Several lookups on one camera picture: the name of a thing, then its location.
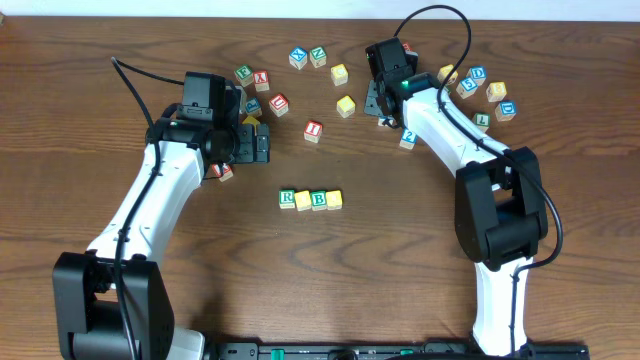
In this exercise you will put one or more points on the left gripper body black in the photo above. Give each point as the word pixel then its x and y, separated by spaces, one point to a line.
pixel 255 142

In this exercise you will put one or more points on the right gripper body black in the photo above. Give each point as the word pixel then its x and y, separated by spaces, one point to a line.
pixel 373 103

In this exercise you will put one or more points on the blue T block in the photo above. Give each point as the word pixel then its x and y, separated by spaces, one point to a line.
pixel 386 121

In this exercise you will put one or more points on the green R block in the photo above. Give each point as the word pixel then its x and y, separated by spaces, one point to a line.
pixel 286 199

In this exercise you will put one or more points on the yellow O block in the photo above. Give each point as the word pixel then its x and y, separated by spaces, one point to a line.
pixel 334 200
pixel 303 200

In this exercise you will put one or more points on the green B block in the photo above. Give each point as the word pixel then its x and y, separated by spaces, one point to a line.
pixel 318 200

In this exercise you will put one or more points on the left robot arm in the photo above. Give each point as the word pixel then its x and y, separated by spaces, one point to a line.
pixel 110 301

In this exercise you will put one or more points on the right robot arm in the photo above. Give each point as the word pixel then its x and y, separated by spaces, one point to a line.
pixel 500 206

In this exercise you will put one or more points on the yellow block left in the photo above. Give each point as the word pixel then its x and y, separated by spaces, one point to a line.
pixel 251 120

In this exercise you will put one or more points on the red A block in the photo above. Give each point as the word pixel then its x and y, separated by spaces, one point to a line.
pixel 222 172

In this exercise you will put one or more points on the blue P block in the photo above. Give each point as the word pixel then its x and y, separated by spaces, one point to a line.
pixel 253 107

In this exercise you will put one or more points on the yellow C block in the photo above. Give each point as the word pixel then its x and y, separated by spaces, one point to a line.
pixel 339 74

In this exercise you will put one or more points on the red U block far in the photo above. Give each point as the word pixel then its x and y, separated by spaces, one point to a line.
pixel 279 105

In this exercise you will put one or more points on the yellow block centre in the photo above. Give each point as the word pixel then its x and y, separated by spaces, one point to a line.
pixel 346 106

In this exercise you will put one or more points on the yellow block far right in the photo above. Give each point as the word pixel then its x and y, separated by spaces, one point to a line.
pixel 447 74

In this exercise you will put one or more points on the red I block near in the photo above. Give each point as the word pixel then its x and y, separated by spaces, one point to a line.
pixel 313 131

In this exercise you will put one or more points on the blue 2 block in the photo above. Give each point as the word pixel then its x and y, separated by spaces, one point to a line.
pixel 408 139

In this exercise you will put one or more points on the red Y block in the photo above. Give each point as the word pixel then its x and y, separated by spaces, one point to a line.
pixel 261 81

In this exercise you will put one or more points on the green F block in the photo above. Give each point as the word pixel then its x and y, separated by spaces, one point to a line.
pixel 244 75

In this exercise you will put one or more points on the green N block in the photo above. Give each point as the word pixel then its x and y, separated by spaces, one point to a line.
pixel 318 56

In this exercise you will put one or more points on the blue 5 block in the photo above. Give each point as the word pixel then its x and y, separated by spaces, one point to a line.
pixel 466 87

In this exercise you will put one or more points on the blue D block far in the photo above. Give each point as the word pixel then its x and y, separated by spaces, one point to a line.
pixel 478 74

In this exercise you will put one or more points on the blue d block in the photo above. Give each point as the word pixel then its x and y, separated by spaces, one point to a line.
pixel 505 111
pixel 478 74

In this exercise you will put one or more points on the blue X block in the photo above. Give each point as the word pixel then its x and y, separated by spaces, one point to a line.
pixel 298 57

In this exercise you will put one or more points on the green 7 block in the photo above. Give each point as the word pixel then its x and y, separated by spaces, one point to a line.
pixel 482 121

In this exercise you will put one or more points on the yellow 8 block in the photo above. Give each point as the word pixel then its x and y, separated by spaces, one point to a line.
pixel 496 91

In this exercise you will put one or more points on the blue D block right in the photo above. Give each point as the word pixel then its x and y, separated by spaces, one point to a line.
pixel 505 111

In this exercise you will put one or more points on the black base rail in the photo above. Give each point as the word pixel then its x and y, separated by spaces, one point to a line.
pixel 432 350

